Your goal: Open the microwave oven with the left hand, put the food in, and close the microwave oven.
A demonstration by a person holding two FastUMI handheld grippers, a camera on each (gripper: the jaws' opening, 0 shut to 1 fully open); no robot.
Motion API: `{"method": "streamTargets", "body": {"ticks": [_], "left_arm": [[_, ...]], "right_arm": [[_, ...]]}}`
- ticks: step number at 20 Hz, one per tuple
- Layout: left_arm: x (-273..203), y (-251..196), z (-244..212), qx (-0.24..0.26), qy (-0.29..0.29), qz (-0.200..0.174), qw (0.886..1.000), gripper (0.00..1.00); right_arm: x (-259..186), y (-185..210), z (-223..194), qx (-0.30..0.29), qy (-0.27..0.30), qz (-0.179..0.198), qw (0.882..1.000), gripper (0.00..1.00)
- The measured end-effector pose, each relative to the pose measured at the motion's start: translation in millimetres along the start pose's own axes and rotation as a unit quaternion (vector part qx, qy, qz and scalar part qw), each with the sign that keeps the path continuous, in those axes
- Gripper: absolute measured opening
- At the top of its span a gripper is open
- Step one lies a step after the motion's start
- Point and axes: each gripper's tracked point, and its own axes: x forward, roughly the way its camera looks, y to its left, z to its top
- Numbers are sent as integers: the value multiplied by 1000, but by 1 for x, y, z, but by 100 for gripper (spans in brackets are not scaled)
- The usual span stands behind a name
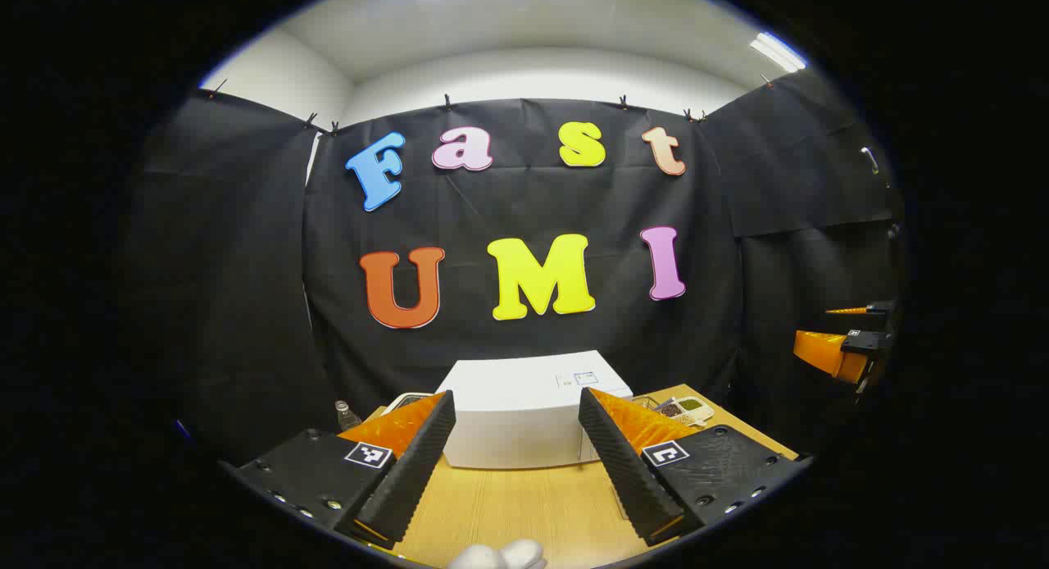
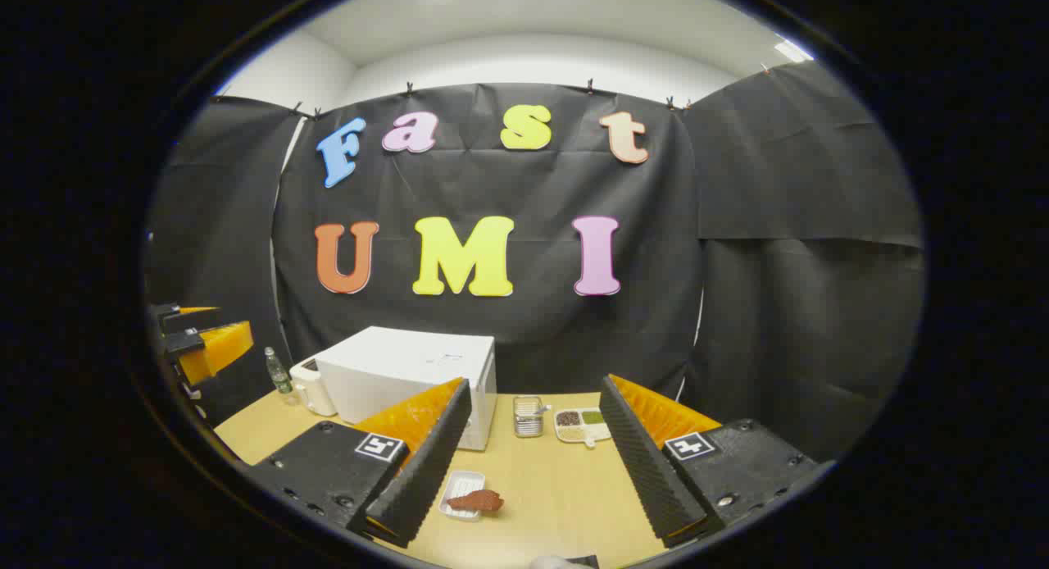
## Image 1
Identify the white microwave oven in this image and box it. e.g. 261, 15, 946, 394
434, 350, 634, 471

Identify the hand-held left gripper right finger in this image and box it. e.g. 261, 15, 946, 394
578, 387, 814, 547

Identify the ceiling light panel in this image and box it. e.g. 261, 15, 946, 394
750, 32, 808, 72

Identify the white rounded object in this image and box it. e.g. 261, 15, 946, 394
447, 539, 547, 569

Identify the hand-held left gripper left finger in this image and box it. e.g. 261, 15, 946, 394
220, 391, 457, 551

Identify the divided dish of beans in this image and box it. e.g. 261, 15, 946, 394
656, 395, 716, 428

